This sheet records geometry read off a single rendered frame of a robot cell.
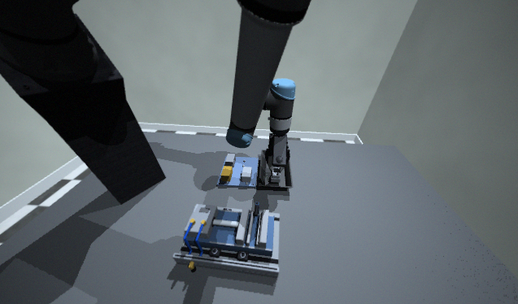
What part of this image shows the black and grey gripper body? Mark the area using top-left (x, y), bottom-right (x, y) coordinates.
top-left (268, 127), bottom-right (289, 155)

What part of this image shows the yellow block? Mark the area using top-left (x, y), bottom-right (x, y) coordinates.
top-left (221, 166), bottom-right (233, 181)

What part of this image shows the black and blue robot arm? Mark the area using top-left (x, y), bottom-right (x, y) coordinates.
top-left (0, 0), bottom-right (311, 167)

